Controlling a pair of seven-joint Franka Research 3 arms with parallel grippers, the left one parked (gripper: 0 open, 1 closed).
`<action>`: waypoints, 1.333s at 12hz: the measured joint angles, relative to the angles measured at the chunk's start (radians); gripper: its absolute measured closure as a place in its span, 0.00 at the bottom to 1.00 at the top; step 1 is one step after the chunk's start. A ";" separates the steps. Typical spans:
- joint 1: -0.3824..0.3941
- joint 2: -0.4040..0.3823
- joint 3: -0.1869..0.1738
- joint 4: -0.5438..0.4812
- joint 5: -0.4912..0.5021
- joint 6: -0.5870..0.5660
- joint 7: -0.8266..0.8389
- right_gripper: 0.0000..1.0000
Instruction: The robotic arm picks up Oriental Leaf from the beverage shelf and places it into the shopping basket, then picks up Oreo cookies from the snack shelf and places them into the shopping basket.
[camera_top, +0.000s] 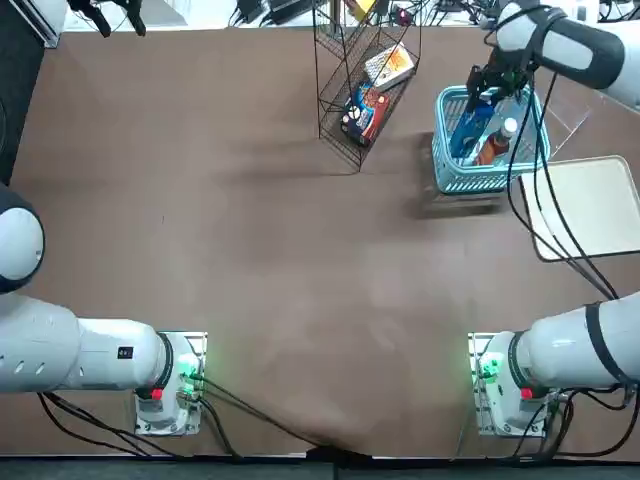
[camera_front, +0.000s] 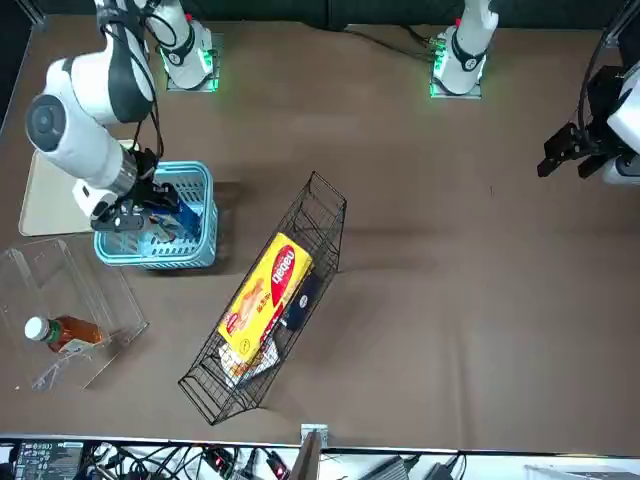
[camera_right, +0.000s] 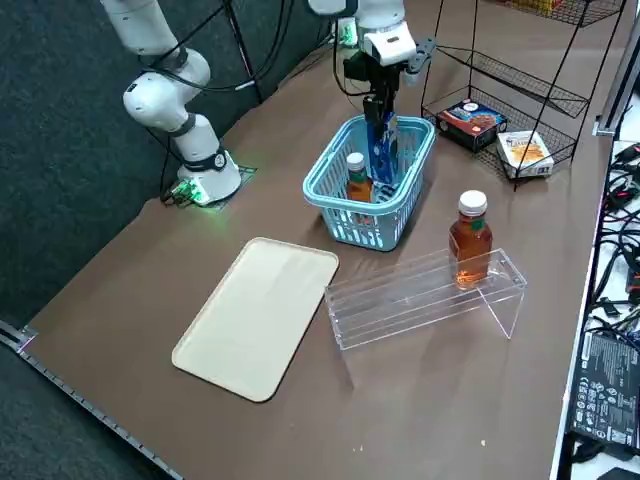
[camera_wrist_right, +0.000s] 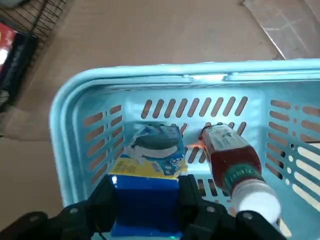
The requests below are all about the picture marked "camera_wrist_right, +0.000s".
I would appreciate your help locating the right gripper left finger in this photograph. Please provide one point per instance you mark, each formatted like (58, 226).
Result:
(75, 220)

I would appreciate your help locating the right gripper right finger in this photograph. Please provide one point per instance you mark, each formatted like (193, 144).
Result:
(207, 222)

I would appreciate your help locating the blue Oreo cookie box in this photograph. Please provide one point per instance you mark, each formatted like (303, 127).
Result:
(145, 200)

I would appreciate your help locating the red tea bottle white cap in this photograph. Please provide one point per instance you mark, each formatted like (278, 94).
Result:
(232, 155)

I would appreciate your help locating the light blue plastic basket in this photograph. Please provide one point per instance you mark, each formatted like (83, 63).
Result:
(150, 72)

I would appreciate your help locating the clear acrylic beverage shelf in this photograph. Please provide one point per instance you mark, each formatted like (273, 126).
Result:
(287, 25)

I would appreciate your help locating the dark Chocofello cookie box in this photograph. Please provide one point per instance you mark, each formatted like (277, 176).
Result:
(20, 65)

